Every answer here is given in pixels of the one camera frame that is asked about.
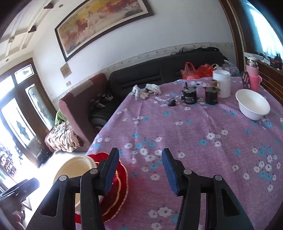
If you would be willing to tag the cream plastic plate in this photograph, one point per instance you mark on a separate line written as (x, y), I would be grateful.
(76, 166)

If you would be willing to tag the red tray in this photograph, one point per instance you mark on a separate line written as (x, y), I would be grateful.
(112, 203)

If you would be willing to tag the pink sleeved glass bottle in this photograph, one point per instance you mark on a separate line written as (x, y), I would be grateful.
(253, 71)

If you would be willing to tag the wooden glass door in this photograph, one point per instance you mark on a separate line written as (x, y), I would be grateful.
(26, 111)

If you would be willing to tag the maroon armchair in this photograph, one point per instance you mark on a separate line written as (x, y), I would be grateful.
(75, 106)

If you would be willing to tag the black jar near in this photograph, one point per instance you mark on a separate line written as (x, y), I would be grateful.
(189, 95)

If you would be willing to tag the black jar red label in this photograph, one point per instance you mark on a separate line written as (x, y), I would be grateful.
(211, 95)

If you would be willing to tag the black sofa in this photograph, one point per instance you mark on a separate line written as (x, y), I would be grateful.
(157, 71)

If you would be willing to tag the crumpled white cloth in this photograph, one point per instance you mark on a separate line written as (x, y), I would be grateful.
(144, 93)

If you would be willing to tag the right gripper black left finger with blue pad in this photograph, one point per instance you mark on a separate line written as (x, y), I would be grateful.
(57, 210)

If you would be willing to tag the red plastic bag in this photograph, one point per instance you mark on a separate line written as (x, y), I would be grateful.
(190, 73)

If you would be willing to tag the black perforated phone stand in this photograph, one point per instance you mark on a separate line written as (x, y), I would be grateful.
(245, 80)

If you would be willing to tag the small wall picture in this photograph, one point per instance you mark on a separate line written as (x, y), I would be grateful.
(65, 70)

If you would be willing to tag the white foam bowl far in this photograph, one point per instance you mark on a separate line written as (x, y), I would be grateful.
(252, 105)

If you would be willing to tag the patterned blanket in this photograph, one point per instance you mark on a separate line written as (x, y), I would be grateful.
(63, 138)

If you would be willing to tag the white plastic jar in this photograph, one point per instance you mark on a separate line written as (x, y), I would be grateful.
(223, 82)

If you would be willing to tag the black handheld device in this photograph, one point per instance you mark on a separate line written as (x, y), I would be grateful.
(20, 191)

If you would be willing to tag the framed horse painting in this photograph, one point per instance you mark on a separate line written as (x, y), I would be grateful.
(92, 19)

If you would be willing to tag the small black clip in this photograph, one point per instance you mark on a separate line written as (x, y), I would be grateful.
(172, 103)

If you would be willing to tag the purple floral tablecloth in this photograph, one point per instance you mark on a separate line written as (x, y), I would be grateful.
(208, 139)

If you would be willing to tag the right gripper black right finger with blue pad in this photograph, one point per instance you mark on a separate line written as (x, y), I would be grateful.
(223, 209)

